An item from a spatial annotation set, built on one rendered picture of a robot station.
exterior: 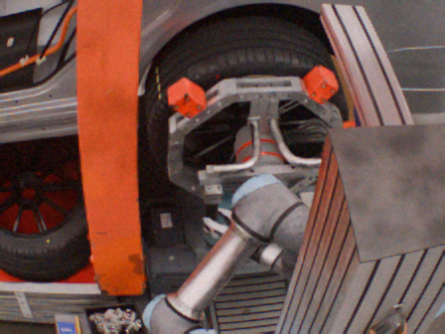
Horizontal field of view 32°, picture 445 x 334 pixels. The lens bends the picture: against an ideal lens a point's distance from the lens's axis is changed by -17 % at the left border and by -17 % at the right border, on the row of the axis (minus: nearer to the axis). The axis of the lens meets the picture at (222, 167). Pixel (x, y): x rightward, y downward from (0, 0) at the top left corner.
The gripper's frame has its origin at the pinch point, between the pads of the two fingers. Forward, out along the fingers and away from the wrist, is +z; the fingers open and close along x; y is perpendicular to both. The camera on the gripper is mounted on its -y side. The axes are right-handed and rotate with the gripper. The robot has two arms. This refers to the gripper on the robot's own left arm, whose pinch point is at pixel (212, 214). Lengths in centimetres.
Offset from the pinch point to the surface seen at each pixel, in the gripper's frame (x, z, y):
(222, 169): 3.2, -0.4, -18.0
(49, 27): 32, 112, 4
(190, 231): 25, 26, 61
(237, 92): 20.6, 8.2, -29.0
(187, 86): 13.1, 20.7, -29.3
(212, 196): -1.6, -0.6, -10.8
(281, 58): 38, 5, -34
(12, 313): -60, 57, 64
